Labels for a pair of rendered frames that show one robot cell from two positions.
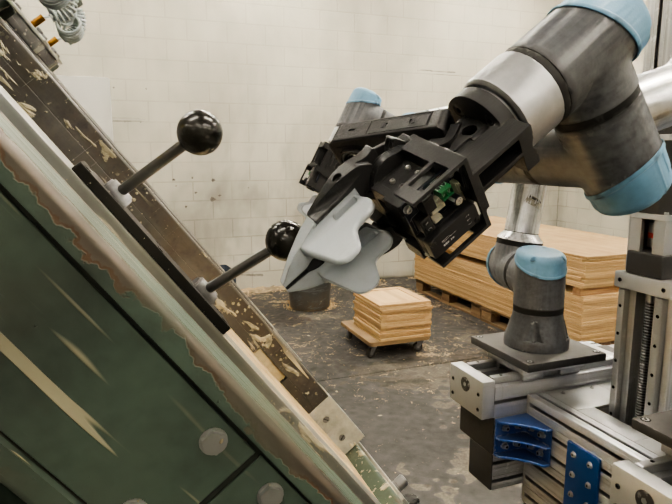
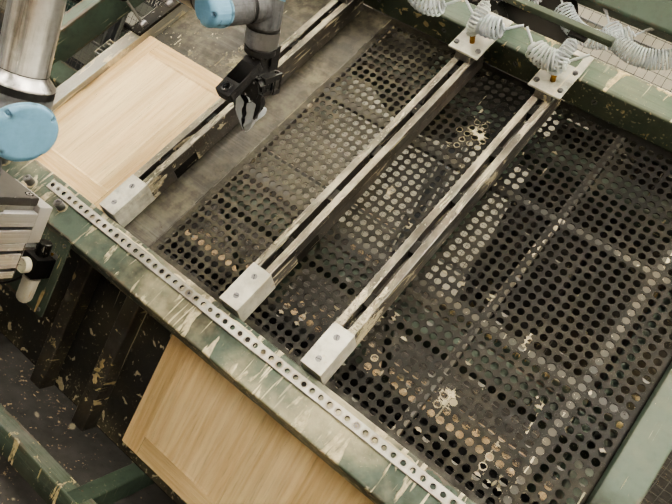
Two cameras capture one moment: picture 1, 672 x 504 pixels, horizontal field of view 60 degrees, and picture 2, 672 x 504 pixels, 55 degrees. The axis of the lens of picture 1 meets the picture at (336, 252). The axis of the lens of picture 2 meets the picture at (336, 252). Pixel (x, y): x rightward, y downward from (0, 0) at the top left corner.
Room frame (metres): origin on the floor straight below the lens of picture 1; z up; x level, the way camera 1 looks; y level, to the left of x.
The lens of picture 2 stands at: (2.68, -0.87, 1.55)
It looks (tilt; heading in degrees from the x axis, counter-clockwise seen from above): 15 degrees down; 132
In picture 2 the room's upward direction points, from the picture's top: 28 degrees clockwise
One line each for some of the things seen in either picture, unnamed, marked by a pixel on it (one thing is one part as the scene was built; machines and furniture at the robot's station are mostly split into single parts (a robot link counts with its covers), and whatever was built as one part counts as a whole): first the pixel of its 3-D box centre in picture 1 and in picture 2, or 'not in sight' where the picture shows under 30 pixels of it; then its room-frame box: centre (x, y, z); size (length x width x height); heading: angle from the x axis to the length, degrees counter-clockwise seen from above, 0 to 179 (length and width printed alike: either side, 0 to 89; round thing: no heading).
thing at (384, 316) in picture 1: (384, 319); not in sight; (4.42, -0.38, 0.20); 0.61 x 0.53 x 0.40; 21
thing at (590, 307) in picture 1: (527, 273); not in sight; (5.28, -1.77, 0.39); 2.46 x 1.05 x 0.78; 21
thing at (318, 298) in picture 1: (309, 274); not in sight; (5.56, 0.26, 0.33); 0.52 x 0.51 x 0.65; 21
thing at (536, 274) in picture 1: (538, 276); not in sight; (1.36, -0.48, 1.20); 0.13 x 0.12 x 0.14; 7
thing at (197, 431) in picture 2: not in sight; (268, 464); (1.71, 0.37, 0.53); 0.90 x 0.02 x 0.55; 19
